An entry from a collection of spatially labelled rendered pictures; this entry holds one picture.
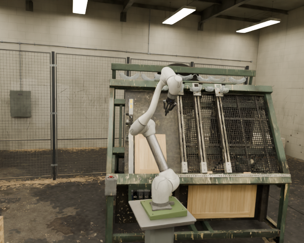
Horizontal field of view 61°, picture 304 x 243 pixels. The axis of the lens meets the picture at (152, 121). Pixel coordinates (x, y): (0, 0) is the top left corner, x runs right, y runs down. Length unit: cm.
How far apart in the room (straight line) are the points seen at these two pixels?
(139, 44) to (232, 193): 574
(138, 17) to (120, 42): 93
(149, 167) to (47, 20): 586
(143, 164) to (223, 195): 113
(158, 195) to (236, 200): 148
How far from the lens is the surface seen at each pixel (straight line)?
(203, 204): 351
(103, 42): 798
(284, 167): 362
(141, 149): 310
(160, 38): 840
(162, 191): 240
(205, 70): 406
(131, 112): 324
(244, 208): 373
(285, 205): 371
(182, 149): 313
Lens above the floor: 187
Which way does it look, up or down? 7 degrees down
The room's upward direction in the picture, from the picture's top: 2 degrees clockwise
